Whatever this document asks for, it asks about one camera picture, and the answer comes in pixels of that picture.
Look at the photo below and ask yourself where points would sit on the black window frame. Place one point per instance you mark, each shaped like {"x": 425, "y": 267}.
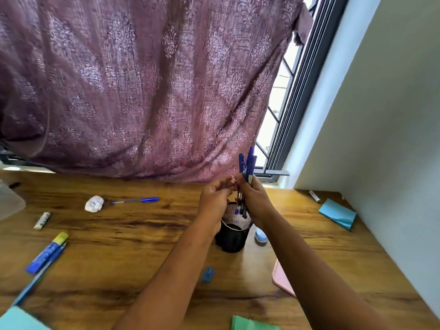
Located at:
{"x": 309, "y": 82}

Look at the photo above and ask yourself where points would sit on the person's left hand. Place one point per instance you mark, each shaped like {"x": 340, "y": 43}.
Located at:
{"x": 215, "y": 206}

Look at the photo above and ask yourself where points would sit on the white black marker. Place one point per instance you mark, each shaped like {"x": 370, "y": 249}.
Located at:
{"x": 314, "y": 196}

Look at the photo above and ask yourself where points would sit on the clear pen blue cap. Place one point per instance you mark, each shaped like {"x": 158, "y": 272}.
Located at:
{"x": 149, "y": 200}

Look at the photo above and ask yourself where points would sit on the person's right hand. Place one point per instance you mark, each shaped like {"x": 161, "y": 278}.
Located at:
{"x": 256, "y": 202}

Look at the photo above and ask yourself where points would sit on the black mesh pen holder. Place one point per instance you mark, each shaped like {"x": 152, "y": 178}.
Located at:
{"x": 233, "y": 237}

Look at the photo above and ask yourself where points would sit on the person's left forearm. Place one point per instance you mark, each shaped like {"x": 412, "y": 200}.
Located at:
{"x": 165, "y": 288}

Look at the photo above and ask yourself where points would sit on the purple patterned curtain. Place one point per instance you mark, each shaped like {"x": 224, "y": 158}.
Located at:
{"x": 137, "y": 82}

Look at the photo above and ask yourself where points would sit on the clear plastic container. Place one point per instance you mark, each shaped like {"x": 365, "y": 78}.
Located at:
{"x": 10, "y": 202}

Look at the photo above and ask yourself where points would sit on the small white stick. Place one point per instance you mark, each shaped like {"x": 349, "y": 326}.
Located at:
{"x": 41, "y": 220}

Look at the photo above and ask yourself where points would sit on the light blue sticky note pad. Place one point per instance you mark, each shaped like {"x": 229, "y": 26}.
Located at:
{"x": 338, "y": 214}
{"x": 20, "y": 319}

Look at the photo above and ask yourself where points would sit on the blue glue stick yellow cap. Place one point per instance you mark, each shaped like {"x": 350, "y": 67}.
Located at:
{"x": 48, "y": 252}

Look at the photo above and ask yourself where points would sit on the white paper ball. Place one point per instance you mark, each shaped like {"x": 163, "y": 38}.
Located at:
{"x": 94, "y": 204}

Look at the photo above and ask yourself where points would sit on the thin blue pen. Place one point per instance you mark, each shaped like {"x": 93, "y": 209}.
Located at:
{"x": 237, "y": 211}

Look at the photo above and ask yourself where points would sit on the pink plastic lid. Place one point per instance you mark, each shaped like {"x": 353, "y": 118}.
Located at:
{"x": 283, "y": 278}

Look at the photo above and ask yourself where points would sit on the person's right forearm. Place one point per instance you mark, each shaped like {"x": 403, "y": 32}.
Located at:
{"x": 316, "y": 281}

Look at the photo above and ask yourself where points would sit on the green sticky note pad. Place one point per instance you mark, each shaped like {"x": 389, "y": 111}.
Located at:
{"x": 254, "y": 323}

